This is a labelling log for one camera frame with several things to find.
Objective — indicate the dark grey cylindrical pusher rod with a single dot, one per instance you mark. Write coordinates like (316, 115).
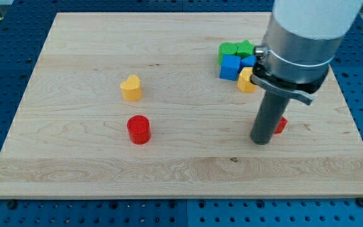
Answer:
(268, 117)

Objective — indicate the red star block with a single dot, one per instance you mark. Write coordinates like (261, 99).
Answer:
(281, 125)

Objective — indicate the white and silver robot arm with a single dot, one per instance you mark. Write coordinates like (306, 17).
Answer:
(293, 59)

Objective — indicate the yellow hexagon block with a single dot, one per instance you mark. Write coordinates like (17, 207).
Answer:
(244, 83)

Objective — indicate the green star block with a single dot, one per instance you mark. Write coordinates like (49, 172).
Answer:
(244, 49)

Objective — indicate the silver clamp lever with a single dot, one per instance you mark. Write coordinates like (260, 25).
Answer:
(299, 95)

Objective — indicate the small blue block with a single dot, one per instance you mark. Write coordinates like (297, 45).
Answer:
(248, 61)

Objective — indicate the blue cube block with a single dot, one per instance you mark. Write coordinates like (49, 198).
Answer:
(229, 67)

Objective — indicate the green cylinder block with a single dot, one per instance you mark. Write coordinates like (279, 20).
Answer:
(226, 48)

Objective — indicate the red cylinder block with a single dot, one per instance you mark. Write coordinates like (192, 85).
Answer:
(139, 129)

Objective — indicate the yellow heart block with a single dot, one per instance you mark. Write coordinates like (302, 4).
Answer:
(131, 88)

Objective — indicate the wooden board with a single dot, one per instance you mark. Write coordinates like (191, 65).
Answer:
(69, 137)

